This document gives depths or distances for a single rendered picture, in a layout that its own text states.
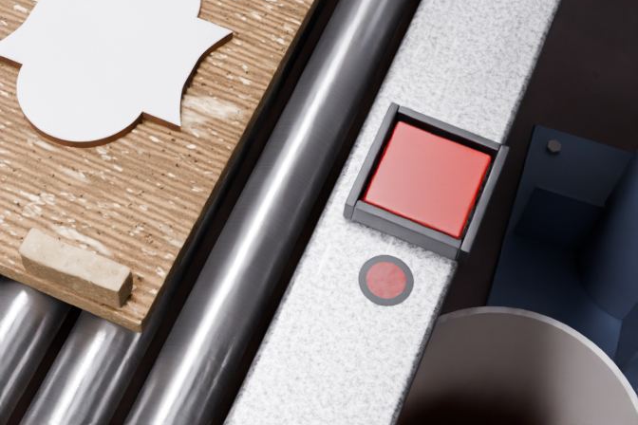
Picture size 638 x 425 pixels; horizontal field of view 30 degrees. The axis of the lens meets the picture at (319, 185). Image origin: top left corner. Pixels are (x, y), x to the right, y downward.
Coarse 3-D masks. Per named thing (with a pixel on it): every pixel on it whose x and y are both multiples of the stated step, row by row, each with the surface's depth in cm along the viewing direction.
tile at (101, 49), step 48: (48, 0) 71; (96, 0) 71; (144, 0) 72; (192, 0) 72; (0, 48) 69; (48, 48) 70; (96, 48) 70; (144, 48) 70; (192, 48) 70; (48, 96) 68; (96, 96) 68; (144, 96) 68; (96, 144) 67
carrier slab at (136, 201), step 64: (0, 0) 72; (256, 0) 73; (0, 64) 70; (256, 64) 71; (0, 128) 68; (192, 128) 69; (0, 192) 66; (64, 192) 66; (128, 192) 66; (192, 192) 67; (0, 256) 64; (128, 256) 65; (128, 320) 63
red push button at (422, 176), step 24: (408, 144) 70; (432, 144) 70; (456, 144) 70; (384, 168) 69; (408, 168) 69; (432, 168) 69; (456, 168) 69; (480, 168) 70; (384, 192) 68; (408, 192) 68; (432, 192) 69; (456, 192) 69; (408, 216) 68; (432, 216) 68; (456, 216) 68
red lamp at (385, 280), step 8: (376, 264) 68; (384, 264) 68; (392, 264) 68; (368, 272) 67; (376, 272) 67; (384, 272) 67; (392, 272) 67; (400, 272) 68; (368, 280) 67; (376, 280) 67; (384, 280) 67; (392, 280) 67; (400, 280) 67; (376, 288) 67; (384, 288) 67; (392, 288) 67; (400, 288) 67; (384, 296) 67; (392, 296) 67
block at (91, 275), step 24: (24, 240) 62; (48, 240) 62; (24, 264) 62; (48, 264) 61; (72, 264) 61; (96, 264) 61; (120, 264) 62; (72, 288) 63; (96, 288) 62; (120, 288) 61
